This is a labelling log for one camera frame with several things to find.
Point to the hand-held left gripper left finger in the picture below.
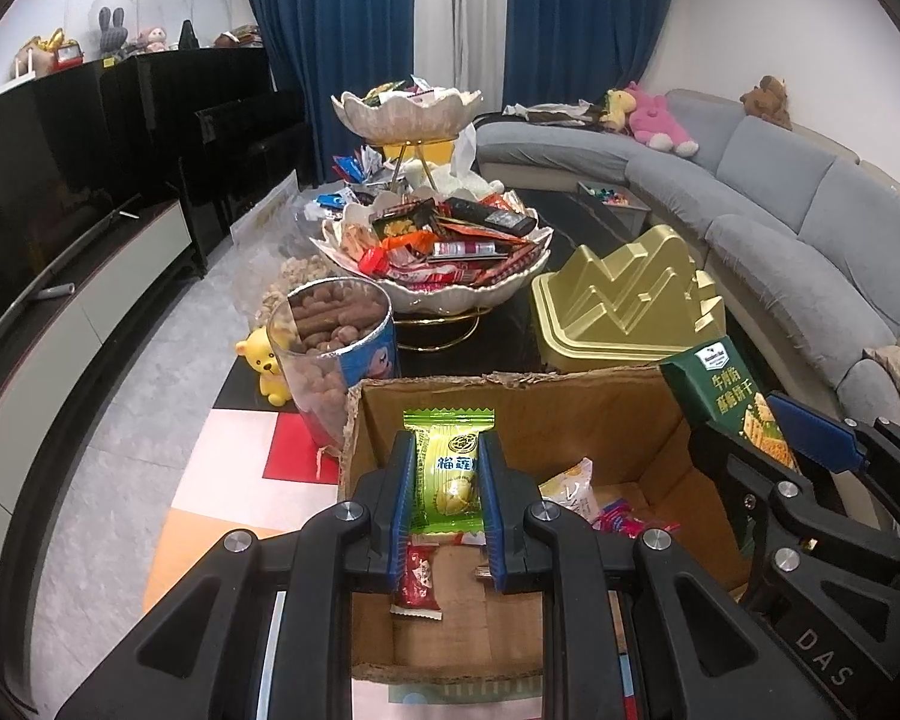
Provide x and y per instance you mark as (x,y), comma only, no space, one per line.
(399,510)

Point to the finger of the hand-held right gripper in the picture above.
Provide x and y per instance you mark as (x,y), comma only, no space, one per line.
(750,487)
(817,431)

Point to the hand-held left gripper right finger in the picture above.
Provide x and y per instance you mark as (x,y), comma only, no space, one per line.
(495,517)

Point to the light green snack packet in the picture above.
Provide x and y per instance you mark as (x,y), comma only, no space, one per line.
(446,472)

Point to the red snack packet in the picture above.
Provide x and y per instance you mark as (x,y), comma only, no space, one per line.
(418,581)

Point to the clear white snack packet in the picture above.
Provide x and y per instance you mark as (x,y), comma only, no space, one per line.
(574,491)

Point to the dark green cracker packet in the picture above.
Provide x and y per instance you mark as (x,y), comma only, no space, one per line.
(720,390)

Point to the brown cardboard box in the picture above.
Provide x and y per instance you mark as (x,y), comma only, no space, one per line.
(570,420)

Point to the pink snack packet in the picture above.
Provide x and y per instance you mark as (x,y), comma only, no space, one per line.
(630,521)

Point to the clear jar of brown snacks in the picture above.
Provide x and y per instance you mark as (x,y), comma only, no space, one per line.
(330,360)

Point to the colourful patchwork tablecloth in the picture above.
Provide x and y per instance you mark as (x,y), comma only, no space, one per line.
(247,480)

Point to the yellow bear toy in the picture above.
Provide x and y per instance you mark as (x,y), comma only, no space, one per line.
(264,367)

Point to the gold mountain-shaped box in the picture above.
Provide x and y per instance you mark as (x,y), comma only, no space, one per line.
(615,300)

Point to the grey corner sofa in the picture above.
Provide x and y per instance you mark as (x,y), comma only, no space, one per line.
(780,195)

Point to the tiered white snack bowl stand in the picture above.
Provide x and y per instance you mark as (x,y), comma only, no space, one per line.
(435,270)

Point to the clear bag of nuts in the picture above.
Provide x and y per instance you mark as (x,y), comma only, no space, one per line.
(300,274)

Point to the grey storage bin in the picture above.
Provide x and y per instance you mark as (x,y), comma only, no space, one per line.
(615,210)

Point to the brown plush bear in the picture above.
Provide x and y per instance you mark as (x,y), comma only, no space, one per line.
(769,101)

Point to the pink plush toy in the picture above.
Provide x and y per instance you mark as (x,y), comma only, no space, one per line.
(660,120)

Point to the yellow box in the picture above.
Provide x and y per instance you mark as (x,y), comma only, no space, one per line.
(427,150)

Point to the grey television cabinet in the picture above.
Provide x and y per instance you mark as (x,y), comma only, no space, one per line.
(67,360)

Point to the yellow plush toy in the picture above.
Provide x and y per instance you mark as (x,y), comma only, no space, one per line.
(615,109)

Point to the black piano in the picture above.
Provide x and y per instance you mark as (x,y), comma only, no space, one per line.
(217,120)

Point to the black television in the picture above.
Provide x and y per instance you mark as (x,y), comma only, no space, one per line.
(37,202)

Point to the blue curtain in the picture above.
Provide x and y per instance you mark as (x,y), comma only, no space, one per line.
(322,30)
(585,15)

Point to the white sheer curtain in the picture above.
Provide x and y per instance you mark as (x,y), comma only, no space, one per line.
(461,15)

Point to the black cone ornament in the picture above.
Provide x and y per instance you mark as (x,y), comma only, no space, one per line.
(187,37)

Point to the small pink plush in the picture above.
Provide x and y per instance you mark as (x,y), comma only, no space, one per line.
(154,40)

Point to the grey rabbit plush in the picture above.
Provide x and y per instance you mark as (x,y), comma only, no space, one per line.
(112,34)

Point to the white router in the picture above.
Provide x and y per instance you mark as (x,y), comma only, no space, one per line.
(28,67)

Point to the gold foil balloon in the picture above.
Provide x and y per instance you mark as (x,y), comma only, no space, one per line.
(49,41)

